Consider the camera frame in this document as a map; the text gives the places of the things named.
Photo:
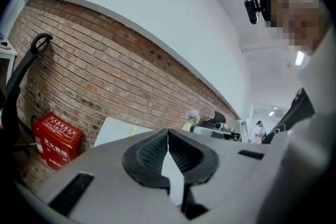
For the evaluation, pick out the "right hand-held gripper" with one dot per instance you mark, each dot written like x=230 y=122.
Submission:
x=212 y=131

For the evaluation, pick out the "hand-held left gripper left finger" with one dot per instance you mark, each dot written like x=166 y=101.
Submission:
x=110 y=178

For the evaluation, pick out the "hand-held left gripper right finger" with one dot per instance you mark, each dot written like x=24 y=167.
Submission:
x=231 y=181

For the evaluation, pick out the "thin yellow-green stick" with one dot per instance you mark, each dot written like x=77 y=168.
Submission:
x=133 y=130

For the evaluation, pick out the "large black chair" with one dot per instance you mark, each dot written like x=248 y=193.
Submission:
x=218 y=116

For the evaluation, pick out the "purple flower bunch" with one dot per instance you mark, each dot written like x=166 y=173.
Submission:
x=192 y=115

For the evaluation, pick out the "white vase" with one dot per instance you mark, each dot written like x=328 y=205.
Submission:
x=187 y=126

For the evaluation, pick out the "large white table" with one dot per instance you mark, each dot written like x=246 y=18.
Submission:
x=115 y=131

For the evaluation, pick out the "red box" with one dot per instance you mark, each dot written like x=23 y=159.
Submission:
x=56 y=141

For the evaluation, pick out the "person's black striped clothing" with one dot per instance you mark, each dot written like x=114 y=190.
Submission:
x=294 y=112

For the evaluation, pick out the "ceiling light panel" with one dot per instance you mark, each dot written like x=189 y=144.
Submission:
x=299 y=58

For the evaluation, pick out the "black office chair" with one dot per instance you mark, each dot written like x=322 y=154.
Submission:
x=15 y=86

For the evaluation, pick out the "person's head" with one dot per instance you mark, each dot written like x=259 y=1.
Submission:
x=299 y=15

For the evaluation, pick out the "small white table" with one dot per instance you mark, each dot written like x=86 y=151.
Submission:
x=8 y=60

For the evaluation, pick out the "black head camera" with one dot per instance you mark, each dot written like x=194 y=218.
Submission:
x=251 y=9

